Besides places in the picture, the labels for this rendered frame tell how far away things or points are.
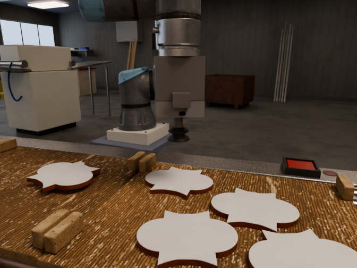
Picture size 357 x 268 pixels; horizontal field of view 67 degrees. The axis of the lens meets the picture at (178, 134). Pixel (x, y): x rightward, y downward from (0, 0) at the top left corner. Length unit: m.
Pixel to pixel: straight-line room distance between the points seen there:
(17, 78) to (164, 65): 4.44
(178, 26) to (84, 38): 11.84
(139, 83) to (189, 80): 0.58
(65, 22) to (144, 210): 12.61
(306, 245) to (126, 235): 0.24
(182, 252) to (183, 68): 0.28
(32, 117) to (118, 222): 4.34
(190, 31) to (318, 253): 0.36
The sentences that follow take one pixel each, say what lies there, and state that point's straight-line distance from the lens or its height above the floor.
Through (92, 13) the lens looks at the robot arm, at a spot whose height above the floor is 1.26.
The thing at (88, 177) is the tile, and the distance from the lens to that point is 0.55.
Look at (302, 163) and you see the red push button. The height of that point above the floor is 0.93.
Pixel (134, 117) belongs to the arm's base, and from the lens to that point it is 1.04.
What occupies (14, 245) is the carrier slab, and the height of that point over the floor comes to 0.94.
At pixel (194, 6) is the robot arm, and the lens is 0.47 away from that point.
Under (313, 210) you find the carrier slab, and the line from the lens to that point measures 0.51.
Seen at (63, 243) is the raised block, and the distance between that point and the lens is 0.41.
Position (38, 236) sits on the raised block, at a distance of 0.41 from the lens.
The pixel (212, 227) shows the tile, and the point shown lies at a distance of 0.40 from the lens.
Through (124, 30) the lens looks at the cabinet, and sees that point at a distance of 10.65.
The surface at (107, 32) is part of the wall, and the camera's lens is 11.56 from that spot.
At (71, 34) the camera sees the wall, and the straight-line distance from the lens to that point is 12.73.
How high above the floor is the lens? 1.17
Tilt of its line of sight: 15 degrees down
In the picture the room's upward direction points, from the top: straight up
